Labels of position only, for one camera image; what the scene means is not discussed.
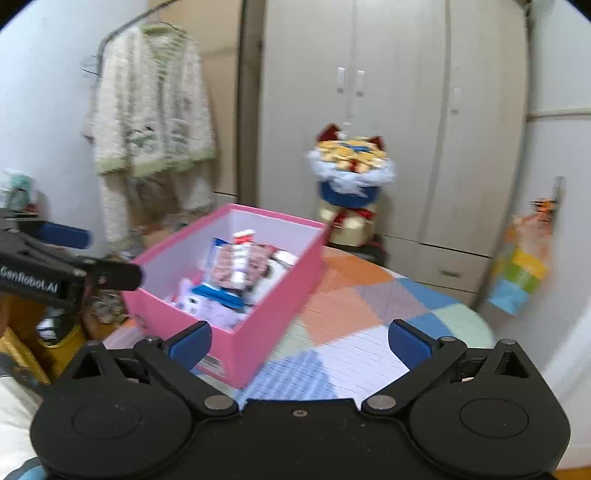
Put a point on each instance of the blue wipes packet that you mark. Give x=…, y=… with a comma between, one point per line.
x=217, y=290

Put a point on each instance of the white tube with red stripe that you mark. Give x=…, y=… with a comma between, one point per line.
x=242, y=258

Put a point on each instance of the pink cardboard box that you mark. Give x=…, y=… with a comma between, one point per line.
x=277, y=314

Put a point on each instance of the flower bouquet in blue wrap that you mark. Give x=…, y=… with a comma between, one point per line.
x=353, y=175

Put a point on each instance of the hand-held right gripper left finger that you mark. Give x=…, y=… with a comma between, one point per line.
x=191, y=344

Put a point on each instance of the tan wooden cabinet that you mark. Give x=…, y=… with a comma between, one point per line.
x=217, y=92

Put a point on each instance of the cream knitted cardigan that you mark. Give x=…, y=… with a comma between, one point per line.
x=152, y=110

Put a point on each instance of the purple plush toy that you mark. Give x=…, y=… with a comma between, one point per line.
x=210, y=311

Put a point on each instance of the floral pouch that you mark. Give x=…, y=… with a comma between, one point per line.
x=226, y=270

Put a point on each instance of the cream knitted trousers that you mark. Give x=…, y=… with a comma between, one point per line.
x=115, y=207

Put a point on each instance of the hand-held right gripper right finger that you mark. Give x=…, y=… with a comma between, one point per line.
x=411, y=341

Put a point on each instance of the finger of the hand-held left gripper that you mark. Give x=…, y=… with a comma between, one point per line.
x=64, y=236
x=113, y=275

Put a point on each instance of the colourful gift bag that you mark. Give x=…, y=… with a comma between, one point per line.
x=521, y=272

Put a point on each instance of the beige wardrobe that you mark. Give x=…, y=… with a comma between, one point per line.
x=392, y=92

